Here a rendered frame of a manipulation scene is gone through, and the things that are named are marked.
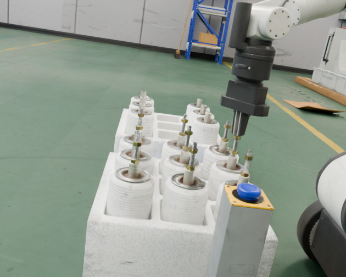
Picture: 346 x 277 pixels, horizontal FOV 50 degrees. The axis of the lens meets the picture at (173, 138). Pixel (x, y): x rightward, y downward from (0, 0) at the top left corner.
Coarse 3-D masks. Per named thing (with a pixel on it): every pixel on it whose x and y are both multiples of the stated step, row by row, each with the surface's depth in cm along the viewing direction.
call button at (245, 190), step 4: (240, 184) 62; (244, 184) 62; (248, 184) 62; (252, 184) 63; (240, 188) 61; (244, 188) 61; (248, 188) 61; (252, 188) 61; (256, 188) 61; (240, 192) 60; (244, 192) 60; (248, 192) 60; (252, 192) 60; (256, 192) 60; (260, 192) 60; (240, 196) 61; (244, 196) 60; (248, 196) 60; (252, 196) 60; (256, 196) 60
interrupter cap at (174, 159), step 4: (172, 156) 92; (176, 156) 93; (172, 160) 89; (176, 160) 90; (188, 160) 92; (196, 160) 92; (176, 164) 87; (180, 164) 88; (184, 164) 88; (196, 164) 89
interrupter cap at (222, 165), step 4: (220, 160) 94; (224, 160) 94; (216, 164) 91; (220, 164) 91; (224, 164) 92; (236, 164) 93; (240, 164) 94; (220, 168) 89; (224, 168) 89; (228, 168) 91; (236, 168) 91; (240, 168) 91; (228, 172) 88; (232, 172) 88; (236, 172) 88; (240, 172) 88
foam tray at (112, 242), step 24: (96, 216) 74; (96, 240) 74; (120, 240) 74; (144, 240) 74; (168, 240) 75; (192, 240) 75; (96, 264) 75; (120, 264) 76; (144, 264) 76; (168, 264) 76; (192, 264) 77; (264, 264) 78
